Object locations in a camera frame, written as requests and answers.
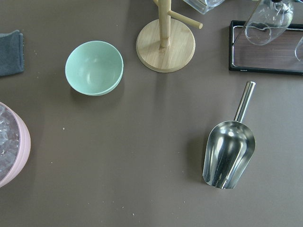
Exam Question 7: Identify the grey folded cloth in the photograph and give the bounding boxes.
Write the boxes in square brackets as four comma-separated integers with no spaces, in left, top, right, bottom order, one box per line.
[0,30,24,77]

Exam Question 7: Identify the pink bowl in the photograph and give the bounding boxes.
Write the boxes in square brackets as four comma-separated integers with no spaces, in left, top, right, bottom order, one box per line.
[0,103,31,187]

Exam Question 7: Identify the wine glass rack tray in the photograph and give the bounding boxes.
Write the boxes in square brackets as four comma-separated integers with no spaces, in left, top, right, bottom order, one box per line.
[229,20,303,76]

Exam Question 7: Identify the upper wine glass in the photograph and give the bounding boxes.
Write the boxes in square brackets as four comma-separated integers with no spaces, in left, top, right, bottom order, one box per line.
[244,0,294,45]

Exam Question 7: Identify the clear ice cubes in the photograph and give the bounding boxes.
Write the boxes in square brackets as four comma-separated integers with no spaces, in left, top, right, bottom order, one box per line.
[0,105,19,181]

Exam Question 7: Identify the brown table mat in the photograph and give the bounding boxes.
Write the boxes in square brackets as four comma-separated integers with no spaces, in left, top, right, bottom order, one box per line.
[0,0,303,227]

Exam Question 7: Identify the mint green bowl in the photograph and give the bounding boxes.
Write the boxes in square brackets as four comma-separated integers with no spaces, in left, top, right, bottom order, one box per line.
[65,41,124,96]

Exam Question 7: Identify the wooden cup tree stand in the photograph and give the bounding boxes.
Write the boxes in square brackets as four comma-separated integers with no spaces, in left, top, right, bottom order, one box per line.
[136,0,203,73]

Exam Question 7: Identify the clear textured glass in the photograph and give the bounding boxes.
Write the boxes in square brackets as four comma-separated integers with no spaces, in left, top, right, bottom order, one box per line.
[183,0,225,15]

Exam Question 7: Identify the lower wine glass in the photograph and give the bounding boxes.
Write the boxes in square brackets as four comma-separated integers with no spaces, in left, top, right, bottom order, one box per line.
[294,37,303,63]

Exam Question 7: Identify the steel ice scoop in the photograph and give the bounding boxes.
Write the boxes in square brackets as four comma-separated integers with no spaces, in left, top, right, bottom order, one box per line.
[203,81,256,189]

